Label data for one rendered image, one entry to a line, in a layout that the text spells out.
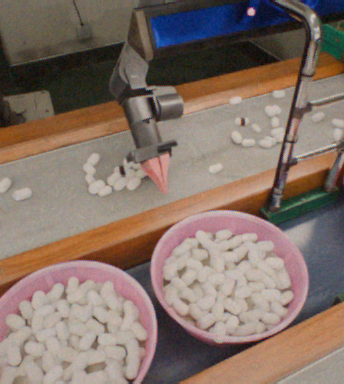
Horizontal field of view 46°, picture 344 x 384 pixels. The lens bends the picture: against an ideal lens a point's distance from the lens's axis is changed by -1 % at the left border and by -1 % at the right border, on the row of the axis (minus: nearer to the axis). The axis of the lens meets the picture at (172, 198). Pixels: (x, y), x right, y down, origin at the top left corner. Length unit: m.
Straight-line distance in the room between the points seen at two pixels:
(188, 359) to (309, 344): 0.20
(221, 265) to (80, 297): 0.25
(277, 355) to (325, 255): 0.31
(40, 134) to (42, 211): 0.24
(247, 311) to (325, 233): 0.30
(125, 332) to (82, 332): 0.07
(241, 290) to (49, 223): 0.39
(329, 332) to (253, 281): 0.16
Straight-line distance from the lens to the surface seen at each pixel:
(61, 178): 0.93
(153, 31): 0.69
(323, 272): 0.86
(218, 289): 0.73
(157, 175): 0.82
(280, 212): 0.89
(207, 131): 1.04
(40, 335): 0.69
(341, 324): 0.70
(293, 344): 0.66
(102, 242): 0.75
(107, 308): 0.72
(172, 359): 0.72
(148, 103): 0.86
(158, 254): 0.73
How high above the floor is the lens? 1.34
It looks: 44 degrees down
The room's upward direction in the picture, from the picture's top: straight up
